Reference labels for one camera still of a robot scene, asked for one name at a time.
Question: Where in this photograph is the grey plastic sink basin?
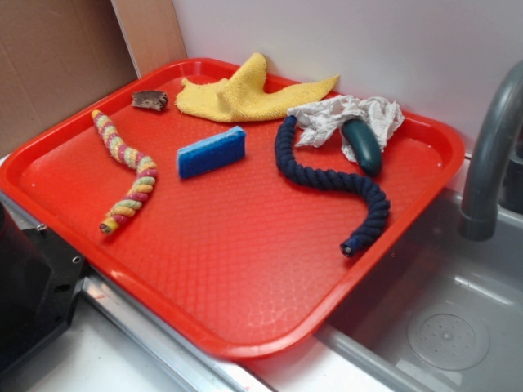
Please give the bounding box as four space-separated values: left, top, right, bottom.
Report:
244 153 523 392

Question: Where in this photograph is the blue sponge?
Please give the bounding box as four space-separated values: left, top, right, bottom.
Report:
177 126 247 179

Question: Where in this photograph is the dark green toy cucumber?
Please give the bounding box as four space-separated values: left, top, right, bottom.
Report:
341 119 382 177

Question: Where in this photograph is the brown cardboard panel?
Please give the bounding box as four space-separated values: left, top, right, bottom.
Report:
1 1 136 156

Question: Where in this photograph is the dark blue twisted rope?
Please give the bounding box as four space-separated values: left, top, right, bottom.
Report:
274 115 391 258

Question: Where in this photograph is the small brown wood piece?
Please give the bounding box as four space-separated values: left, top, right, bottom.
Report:
132 91 169 112

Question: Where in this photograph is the multicolored twisted rope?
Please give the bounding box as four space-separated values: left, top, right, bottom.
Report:
90 109 159 236

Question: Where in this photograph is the crumpled white paper towel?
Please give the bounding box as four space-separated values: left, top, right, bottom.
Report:
287 95 405 151

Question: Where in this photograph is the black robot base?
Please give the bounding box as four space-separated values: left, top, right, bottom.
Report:
1 207 87 378

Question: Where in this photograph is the red plastic tray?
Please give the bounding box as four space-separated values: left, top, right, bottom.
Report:
1 59 465 359

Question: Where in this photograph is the grey sink faucet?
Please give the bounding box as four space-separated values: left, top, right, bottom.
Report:
458 62 522 241

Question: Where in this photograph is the yellow cloth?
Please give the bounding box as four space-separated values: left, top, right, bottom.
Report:
176 52 339 123

